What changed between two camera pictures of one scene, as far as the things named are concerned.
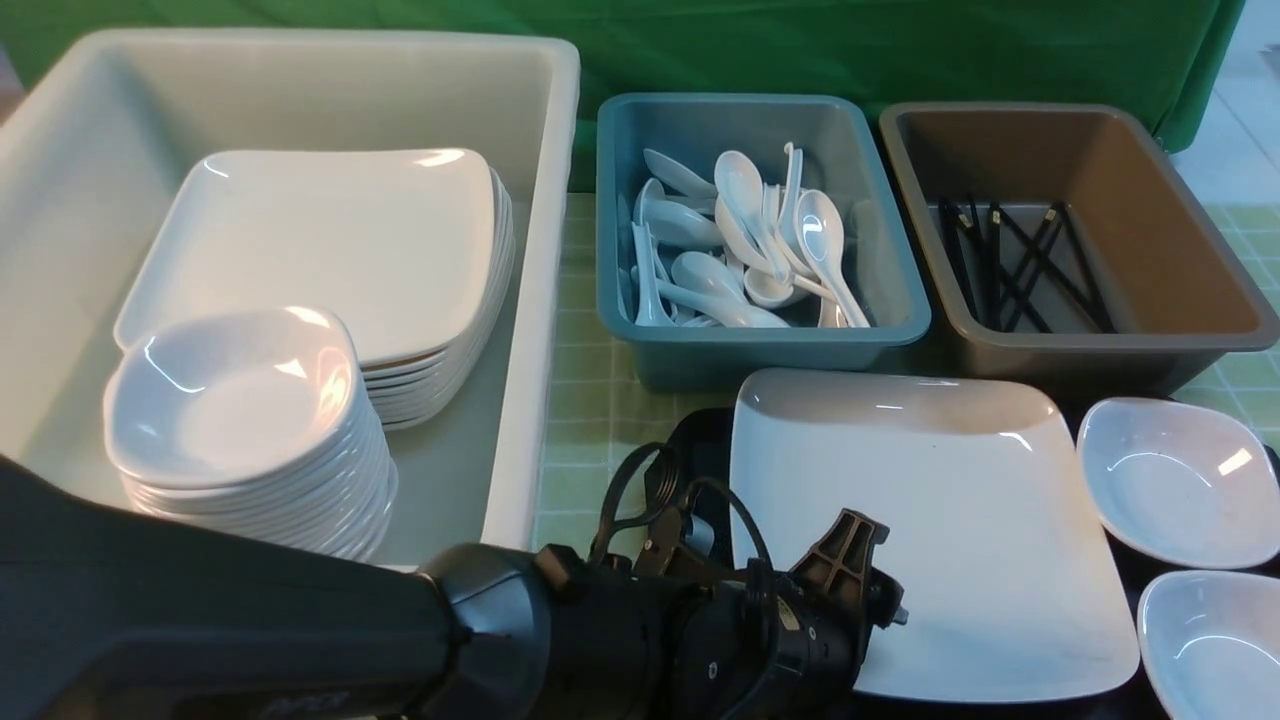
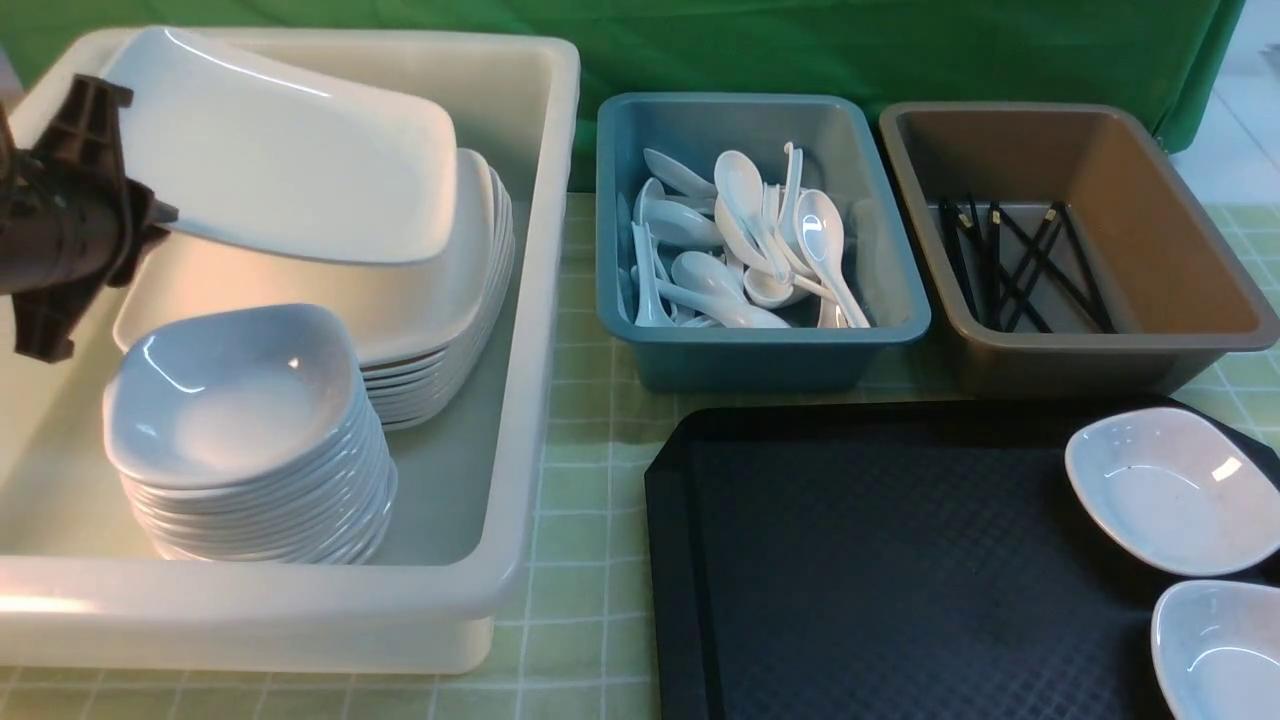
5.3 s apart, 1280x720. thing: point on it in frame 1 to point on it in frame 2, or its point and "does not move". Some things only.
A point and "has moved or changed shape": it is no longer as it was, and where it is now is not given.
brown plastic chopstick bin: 1066,242 does not move
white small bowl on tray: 1185,484 does not move
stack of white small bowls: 253,424 does not move
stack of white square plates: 415,248 does not move
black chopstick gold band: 954,225 does not move
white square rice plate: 995,544 to 261,158
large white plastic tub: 96,124 does not move
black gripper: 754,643 to 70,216
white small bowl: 1211,643 has moved or changed shape
